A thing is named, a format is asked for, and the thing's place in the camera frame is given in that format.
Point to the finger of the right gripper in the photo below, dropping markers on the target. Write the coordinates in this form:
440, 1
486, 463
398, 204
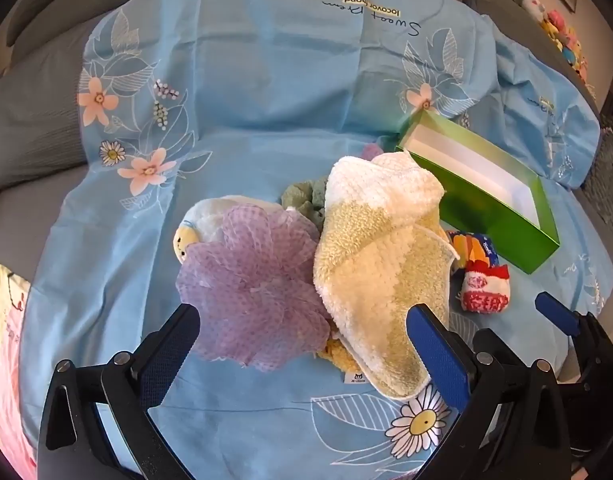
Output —
486, 340
592, 346

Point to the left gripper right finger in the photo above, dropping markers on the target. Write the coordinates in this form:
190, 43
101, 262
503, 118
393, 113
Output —
510, 419

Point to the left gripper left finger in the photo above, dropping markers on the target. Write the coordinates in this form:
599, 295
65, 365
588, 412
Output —
96, 422

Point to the red white small pouch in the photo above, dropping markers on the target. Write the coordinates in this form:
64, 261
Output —
486, 289

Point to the orange blue tissue pack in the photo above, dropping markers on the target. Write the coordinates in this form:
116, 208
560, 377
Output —
472, 247

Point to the cream white towel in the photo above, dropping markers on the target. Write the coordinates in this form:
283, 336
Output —
381, 252

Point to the yellow fuzzy pouch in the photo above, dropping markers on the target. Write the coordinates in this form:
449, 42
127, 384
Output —
335, 352

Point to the olive green scrunchie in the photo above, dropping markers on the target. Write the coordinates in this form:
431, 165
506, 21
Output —
307, 197

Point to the light blue plush toy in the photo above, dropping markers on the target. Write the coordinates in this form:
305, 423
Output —
203, 222

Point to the green cardboard box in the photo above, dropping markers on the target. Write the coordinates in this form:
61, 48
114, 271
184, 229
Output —
487, 190

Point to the pink yellow blanket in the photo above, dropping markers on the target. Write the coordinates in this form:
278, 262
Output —
14, 445

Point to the grey sofa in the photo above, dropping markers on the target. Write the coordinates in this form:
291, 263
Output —
41, 154

